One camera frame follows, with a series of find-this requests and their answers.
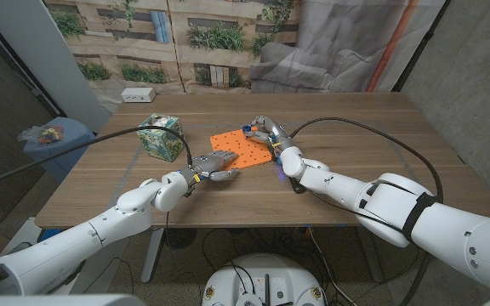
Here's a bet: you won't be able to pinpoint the white power strip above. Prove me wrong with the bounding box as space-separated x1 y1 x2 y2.
120 87 157 104

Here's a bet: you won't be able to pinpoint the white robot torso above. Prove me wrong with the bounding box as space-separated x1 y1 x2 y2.
201 252 326 306

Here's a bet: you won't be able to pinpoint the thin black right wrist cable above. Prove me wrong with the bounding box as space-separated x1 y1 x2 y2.
306 189 406 235

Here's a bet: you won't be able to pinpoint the black TV remote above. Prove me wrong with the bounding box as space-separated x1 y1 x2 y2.
289 178 308 195

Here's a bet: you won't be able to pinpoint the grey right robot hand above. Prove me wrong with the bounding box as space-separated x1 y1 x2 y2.
242 115 295 152

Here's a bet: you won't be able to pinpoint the white floor cable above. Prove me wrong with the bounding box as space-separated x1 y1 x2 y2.
307 227 348 306

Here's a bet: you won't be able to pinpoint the floral tissue box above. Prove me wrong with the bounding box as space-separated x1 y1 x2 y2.
136 112 186 163

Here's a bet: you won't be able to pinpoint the black backdrop stand pole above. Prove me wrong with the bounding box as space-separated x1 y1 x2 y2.
391 0 453 93

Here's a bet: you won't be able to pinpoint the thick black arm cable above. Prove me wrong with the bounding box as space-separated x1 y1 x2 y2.
0 126 191 192
288 116 445 205

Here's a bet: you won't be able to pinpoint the blue round stool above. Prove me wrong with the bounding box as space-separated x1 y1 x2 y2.
22 116 96 184

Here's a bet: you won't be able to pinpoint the plastic bag colourful toys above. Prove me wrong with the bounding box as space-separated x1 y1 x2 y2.
17 124 66 145

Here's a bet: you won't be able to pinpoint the white wall panel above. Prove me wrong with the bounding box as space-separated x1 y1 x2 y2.
0 0 112 133

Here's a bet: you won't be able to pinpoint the printed fabric backdrop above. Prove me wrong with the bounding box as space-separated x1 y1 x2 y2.
43 0 447 114

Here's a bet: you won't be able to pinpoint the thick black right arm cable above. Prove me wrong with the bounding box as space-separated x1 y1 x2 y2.
288 116 445 205

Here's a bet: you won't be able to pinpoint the grey table leg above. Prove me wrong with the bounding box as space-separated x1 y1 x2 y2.
357 235 385 284
140 228 165 285

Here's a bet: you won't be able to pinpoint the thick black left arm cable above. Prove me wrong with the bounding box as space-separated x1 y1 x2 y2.
0 126 191 192

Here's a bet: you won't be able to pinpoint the orange peg board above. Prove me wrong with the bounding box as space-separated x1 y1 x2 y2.
209 126 274 171

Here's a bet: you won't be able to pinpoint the round black floor fan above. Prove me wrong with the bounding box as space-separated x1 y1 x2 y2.
162 228 198 251

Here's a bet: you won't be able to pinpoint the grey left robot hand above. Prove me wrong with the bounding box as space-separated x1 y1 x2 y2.
179 149 241 188

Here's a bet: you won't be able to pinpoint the white robot head rim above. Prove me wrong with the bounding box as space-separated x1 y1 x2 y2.
0 292 146 306

